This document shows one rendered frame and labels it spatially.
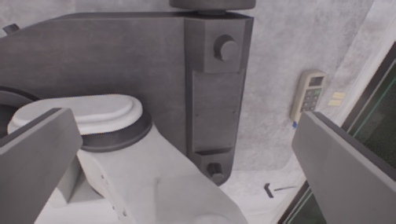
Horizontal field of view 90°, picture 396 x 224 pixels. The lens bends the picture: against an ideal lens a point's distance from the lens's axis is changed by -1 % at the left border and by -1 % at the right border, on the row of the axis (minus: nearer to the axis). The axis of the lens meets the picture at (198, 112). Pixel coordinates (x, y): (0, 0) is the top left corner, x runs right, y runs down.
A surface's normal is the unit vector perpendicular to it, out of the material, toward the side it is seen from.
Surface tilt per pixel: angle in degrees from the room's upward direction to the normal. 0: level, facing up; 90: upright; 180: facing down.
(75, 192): 90
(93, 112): 90
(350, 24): 0
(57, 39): 0
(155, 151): 90
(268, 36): 0
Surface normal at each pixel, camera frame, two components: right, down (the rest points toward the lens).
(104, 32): 0.19, 0.51
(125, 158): 0.01, -0.85
